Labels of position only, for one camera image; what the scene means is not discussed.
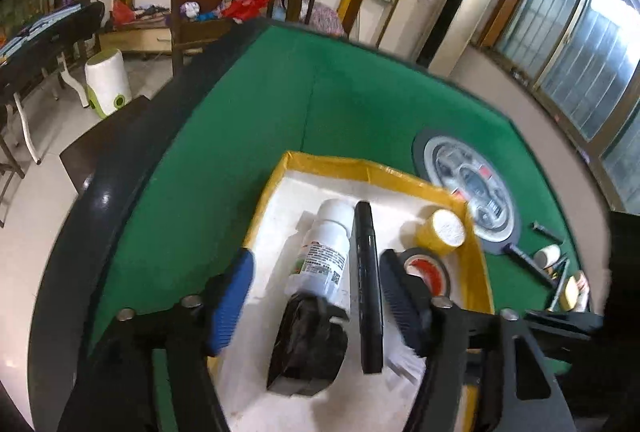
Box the black side table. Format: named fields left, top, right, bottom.
left=0, top=2, right=106, bottom=165

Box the yellow tape roll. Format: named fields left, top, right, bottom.
left=414, top=208, right=467, bottom=257

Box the white tray with yellow tape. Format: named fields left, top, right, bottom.
left=207, top=151, right=496, bottom=432

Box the barred window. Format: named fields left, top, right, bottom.
left=477, top=0, right=640, bottom=213

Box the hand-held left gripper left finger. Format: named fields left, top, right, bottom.
left=57, top=249, right=257, bottom=432

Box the black marker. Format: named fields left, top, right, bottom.
left=351, top=200, right=385, bottom=374

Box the row of blue white boxes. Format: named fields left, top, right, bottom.
left=0, top=2, right=83, bottom=60

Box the black plastic pouch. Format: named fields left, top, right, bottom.
left=266, top=292, right=349, bottom=398

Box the white pill bottle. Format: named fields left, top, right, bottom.
left=285, top=198, right=353, bottom=313

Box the round grey table console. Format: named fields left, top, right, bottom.
left=412, top=128, right=522, bottom=255

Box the black pen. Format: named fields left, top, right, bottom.
left=507, top=243, right=556, bottom=285
left=547, top=256, right=571, bottom=311

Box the dark wooden stool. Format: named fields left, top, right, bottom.
left=60, top=94, right=151, bottom=193

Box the small white bottle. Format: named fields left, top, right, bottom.
left=534, top=244, right=562, bottom=269

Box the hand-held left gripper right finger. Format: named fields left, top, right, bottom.
left=379, top=250, right=576, bottom=432

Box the red plastic bag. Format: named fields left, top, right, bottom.
left=222, top=0, right=269, bottom=20

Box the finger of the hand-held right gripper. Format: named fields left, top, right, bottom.
left=525, top=309, right=605, bottom=341

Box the black tape roll red core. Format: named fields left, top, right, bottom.
left=395, top=248, right=452, bottom=298

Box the floral cloth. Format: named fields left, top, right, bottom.
left=305, top=4, right=347, bottom=38

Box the white and green bin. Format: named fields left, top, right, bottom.
left=84, top=50, right=133, bottom=118

